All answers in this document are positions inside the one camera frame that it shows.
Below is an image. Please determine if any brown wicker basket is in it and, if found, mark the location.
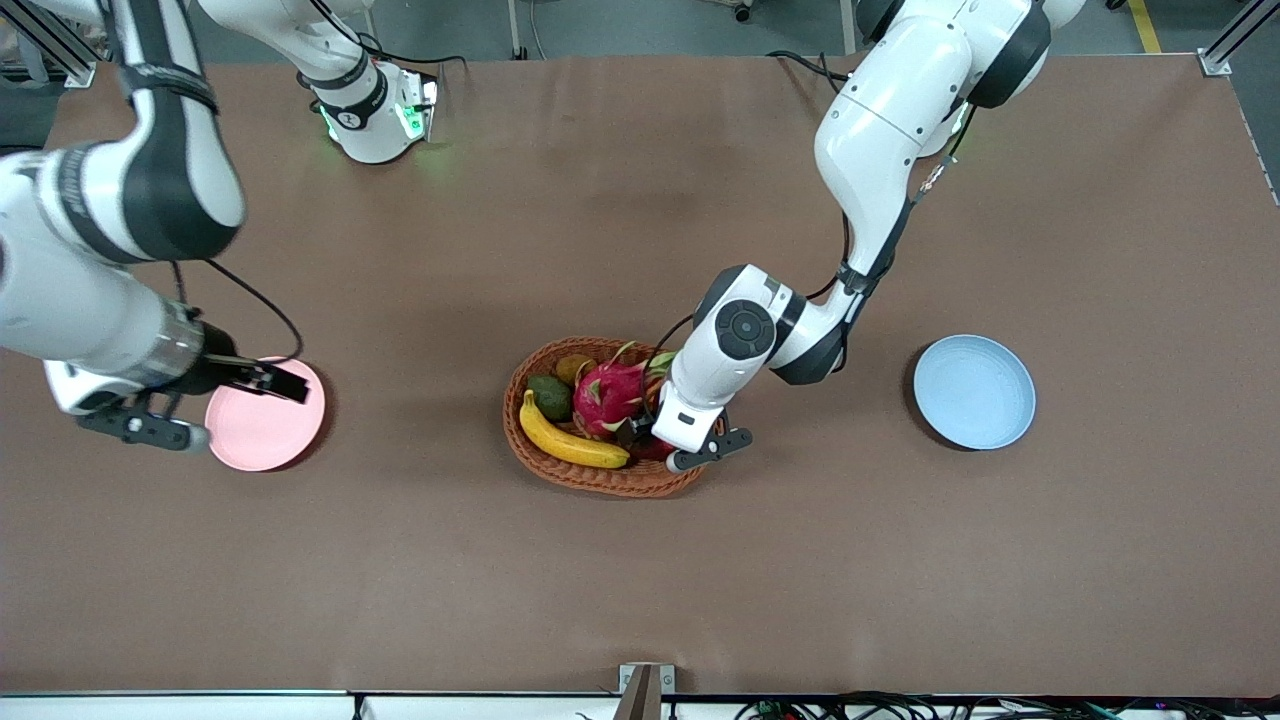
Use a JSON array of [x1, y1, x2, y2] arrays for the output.
[[503, 337, 726, 499]]

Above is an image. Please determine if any green avocado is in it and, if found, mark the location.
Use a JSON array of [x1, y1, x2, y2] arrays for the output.
[[527, 374, 574, 422]]

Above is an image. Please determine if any light blue round plate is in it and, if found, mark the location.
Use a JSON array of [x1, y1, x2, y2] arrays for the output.
[[913, 334, 1037, 451]]

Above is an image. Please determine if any black cable bundle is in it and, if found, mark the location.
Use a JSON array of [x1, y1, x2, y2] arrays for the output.
[[735, 690, 1280, 720]]

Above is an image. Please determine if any aluminium frame corner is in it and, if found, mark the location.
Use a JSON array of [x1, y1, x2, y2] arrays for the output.
[[0, 0, 97, 89], [1200, 0, 1280, 77]]

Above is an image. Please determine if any pink round plate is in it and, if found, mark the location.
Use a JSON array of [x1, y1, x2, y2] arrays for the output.
[[204, 356, 327, 472]]

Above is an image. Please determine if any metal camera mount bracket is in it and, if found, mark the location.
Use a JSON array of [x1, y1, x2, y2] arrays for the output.
[[618, 663, 677, 720]]

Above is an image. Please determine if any pink dragon fruit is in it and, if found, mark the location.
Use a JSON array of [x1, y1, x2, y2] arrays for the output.
[[573, 342, 681, 441]]

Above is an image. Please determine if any black base power cable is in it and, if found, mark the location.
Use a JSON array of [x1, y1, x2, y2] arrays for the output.
[[766, 48, 851, 86], [355, 33, 468, 71]]

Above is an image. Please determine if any white table edge rail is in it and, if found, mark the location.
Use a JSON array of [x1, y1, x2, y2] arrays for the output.
[[0, 690, 1280, 720]]

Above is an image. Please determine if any yellow banana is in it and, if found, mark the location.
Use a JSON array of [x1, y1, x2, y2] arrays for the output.
[[519, 390, 631, 469]]

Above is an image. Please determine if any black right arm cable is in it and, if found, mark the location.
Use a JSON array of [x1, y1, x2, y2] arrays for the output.
[[172, 258, 304, 363]]

